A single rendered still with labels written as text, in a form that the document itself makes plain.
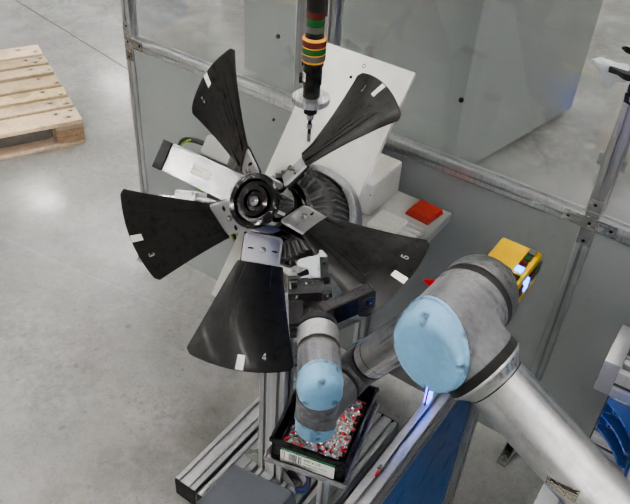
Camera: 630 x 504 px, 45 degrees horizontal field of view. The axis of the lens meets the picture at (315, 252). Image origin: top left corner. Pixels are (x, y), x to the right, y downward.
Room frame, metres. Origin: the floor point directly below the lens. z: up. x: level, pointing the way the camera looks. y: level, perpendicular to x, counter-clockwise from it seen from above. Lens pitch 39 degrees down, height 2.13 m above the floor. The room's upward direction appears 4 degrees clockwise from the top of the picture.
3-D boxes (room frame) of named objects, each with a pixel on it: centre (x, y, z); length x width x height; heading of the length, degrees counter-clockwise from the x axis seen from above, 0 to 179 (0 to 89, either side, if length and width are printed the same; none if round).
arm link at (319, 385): (0.86, -0.02, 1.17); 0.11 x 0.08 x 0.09; 4
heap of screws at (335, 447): (1.02, -0.05, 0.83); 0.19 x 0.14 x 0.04; 162
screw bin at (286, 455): (1.02, -0.05, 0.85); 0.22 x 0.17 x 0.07; 162
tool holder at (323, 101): (1.28, 0.03, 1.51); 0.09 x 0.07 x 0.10; 2
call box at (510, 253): (1.33, -0.44, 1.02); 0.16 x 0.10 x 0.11; 147
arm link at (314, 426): (0.88, -0.03, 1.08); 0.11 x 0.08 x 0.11; 146
